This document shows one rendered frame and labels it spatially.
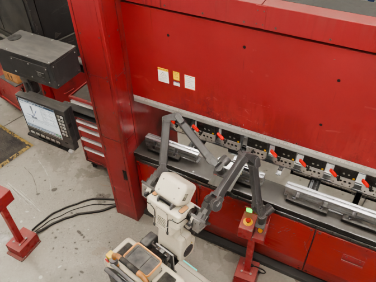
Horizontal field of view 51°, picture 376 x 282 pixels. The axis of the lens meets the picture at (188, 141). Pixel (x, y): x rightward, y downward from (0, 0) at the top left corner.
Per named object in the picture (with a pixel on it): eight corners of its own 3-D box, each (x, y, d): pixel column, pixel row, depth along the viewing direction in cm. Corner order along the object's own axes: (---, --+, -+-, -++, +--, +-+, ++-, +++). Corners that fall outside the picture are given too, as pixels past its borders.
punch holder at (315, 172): (299, 172, 270) (304, 155, 259) (302, 164, 275) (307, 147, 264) (321, 179, 265) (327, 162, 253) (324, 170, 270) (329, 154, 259)
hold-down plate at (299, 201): (285, 201, 289) (286, 198, 287) (287, 196, 293) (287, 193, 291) (326, 216, 279) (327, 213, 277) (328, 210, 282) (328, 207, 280)
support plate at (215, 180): (207, 183, 288) (207, 182, 287) (222, 160, 305) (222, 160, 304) (230, 192, 282) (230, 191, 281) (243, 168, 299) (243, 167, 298)
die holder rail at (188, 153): (145, 145, 337) (144, 136, 331) (149, 140, 341) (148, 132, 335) (197, 163, 320) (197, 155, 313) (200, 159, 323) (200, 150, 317)
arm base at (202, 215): (189, 214, 242) (205, 224, 236) (196, 202, 242) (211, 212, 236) (194, 215, 249) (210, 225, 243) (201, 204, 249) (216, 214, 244)
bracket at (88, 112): (46, 122, 321) (44, 116, 316) (66, 106, 336) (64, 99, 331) (85, 137, 306) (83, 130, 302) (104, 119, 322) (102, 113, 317)
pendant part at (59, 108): (29, 132, 297) (14, 94, 272) (40, 123, 304) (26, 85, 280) (74, 151, 280) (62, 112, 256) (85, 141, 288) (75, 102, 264)
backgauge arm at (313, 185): (301, 203, 304) (304, 192, 295) (321, 152, 345) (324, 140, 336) (311, 207, 301) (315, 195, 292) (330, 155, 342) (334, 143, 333)
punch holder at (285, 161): (272, 163, 277) (275, 145, 266) (276, 155, 282) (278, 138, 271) (292, 169, 272) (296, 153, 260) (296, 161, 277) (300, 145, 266)
